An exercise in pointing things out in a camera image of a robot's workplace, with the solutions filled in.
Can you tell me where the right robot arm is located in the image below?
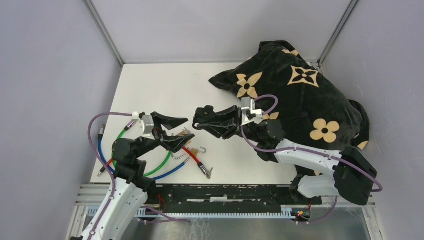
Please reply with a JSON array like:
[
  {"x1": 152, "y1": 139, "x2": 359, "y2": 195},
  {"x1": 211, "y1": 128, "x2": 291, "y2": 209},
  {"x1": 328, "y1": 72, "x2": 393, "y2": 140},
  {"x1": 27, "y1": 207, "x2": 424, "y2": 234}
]
[{"x1": 192, "y1": 105, "x2": 382, "y2": 206}]

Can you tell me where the green cable lock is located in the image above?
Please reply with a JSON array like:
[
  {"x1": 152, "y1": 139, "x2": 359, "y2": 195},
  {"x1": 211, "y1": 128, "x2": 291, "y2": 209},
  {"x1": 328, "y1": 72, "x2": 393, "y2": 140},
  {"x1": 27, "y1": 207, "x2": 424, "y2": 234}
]
[{"x1": 106, "y1": 126, "x2": 172, "y2": 177}]

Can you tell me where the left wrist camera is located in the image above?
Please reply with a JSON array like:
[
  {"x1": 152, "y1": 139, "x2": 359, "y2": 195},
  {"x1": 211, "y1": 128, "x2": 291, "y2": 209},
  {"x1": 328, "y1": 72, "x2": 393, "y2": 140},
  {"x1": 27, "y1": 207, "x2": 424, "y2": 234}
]
[{"x1": 131, "y1": 111, "x2": 155, "y2": 140}]

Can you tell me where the small brass padlock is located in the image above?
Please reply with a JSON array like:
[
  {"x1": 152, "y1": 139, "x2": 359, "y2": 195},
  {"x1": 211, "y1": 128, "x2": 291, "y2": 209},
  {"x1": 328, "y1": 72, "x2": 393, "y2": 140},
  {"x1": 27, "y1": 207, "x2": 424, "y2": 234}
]
[{"x1": 189, "y1": 147, "x2": 207, "y2": 157}]

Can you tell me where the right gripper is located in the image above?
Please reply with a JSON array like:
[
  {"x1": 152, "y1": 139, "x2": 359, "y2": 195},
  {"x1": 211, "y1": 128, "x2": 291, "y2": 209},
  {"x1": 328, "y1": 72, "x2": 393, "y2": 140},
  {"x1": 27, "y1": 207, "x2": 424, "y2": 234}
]
[{"x1": 197, "y1": 105, "x2": 263, "y2": 144}]

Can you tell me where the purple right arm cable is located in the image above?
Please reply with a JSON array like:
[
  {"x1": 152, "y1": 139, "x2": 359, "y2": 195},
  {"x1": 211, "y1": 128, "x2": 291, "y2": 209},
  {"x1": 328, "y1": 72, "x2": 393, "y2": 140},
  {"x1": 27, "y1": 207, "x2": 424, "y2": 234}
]
[{"x1": 240, "y1": 94, "x2": 384, "y2": 223}]

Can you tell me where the red cable lock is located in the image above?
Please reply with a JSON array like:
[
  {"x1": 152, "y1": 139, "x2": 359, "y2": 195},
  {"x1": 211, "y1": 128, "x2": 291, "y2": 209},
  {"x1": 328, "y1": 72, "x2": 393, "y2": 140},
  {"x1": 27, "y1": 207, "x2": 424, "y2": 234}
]
[{"x1": 97, "y1": 142, "x2": 213, "y2": 180}]

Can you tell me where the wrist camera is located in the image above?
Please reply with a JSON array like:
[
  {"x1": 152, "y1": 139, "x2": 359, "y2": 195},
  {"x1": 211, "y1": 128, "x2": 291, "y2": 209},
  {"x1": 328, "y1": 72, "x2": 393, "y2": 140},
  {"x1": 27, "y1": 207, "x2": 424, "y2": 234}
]
[
  {"x1": 240, "y1": 97, "x2": 263, "y2": 126},
  {"x1": 131, "y1": 111, "x2": 155, "y2": 140}
]

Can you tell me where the blue cable lock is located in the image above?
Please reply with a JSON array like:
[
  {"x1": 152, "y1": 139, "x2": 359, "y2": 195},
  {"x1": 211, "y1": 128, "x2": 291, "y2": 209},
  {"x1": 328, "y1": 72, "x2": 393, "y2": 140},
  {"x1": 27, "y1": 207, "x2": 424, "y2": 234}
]
[{"x1": 97, "y1": 124, "x2": 191, "y2": 182}]

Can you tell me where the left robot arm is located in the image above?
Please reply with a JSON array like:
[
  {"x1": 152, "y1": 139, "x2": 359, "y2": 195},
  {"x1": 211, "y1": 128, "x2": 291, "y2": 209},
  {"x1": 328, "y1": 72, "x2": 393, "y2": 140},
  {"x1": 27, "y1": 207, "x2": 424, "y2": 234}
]
[{"x1": 77, "y1": 111, "x2": 195, "y2": 240}]

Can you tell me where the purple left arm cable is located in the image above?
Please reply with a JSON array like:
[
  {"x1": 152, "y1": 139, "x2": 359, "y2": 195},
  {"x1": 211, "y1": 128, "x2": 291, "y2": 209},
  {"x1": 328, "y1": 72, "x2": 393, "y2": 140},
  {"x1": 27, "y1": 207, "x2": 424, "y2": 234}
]
[{"x1": 86, "y1": 111, "x2": 187, "y2": 240}]

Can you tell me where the black floral blanket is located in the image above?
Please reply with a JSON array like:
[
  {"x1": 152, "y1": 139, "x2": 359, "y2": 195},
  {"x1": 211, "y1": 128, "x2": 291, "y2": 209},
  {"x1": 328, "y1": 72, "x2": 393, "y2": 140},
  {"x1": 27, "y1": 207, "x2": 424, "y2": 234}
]
[{"x1": 209, "y1": 40, "x2": 370, "y2": 151}]

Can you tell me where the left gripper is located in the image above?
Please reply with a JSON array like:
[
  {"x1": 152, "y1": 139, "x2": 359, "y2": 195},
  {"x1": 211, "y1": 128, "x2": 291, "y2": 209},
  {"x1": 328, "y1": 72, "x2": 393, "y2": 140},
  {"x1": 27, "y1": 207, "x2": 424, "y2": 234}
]
[{"x1": 134, "y1": 110, "x2": 195, "y2": 159}]

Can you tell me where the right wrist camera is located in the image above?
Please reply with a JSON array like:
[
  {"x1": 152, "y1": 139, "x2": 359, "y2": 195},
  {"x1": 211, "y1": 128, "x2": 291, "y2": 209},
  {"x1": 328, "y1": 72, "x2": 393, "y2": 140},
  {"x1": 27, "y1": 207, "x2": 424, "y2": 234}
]
[{"x1": 240, "y1": 97, "x2": 263, "y2": 126}]

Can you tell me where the black padlock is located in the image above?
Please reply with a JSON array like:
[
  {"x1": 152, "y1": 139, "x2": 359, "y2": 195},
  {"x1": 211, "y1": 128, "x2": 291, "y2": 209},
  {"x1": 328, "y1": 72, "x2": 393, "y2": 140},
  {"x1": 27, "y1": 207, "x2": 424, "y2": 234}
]
[{"x1": 192, "y1": 105, "x2": 216, "y2": 130}]

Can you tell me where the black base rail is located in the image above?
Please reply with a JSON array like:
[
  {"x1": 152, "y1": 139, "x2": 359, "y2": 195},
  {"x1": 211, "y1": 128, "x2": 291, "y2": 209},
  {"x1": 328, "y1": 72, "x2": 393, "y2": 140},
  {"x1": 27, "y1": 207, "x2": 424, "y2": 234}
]
[{"x1": 146, "y1": 183, "x2": 323, "y2": 214}]

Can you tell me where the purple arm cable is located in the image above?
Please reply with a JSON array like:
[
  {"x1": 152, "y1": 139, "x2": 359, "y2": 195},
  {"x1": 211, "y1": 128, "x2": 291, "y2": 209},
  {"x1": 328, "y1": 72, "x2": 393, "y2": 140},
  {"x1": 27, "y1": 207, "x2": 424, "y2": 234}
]
[
  {"x1": 240, "y1": 94, "x2": 384, "y2": 223},
  {"x1": 86, "y1": 111, "x2": 187, "y2": 240}
]

